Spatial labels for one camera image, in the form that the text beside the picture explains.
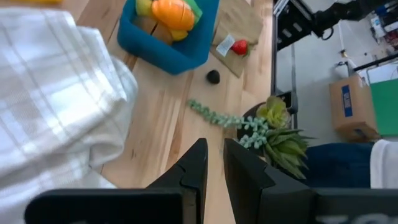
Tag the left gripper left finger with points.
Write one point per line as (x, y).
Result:
(194, 174)

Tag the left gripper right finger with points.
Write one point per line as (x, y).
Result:
(248, 180)

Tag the black toy blackberry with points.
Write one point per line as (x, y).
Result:
(213, 76)

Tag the red toy strawberry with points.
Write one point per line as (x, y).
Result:
(239, 47)

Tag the orange toy fruit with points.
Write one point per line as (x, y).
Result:
(172, 14)

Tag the green yellow toy vegetable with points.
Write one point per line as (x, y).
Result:
(195, 9)

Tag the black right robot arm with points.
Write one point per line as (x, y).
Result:
(342, 12)

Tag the blue plastic tupperware container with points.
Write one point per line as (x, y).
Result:
(161, 57)

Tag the succulent plant in black pot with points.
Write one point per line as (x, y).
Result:
(280, 146)

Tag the person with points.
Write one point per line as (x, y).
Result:
(339, 165)

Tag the cardboard box with blue label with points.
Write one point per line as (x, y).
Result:
(351, 109)

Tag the white printed cloth tag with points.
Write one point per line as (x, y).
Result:
(225, 45)

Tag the white checked dish towel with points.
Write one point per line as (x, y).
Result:
(56, 109)

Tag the green board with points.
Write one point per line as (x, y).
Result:
(385, 109)

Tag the tan burlap cloth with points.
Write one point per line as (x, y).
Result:
(239, 18)

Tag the black metal table frame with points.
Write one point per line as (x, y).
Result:
(273, 62)

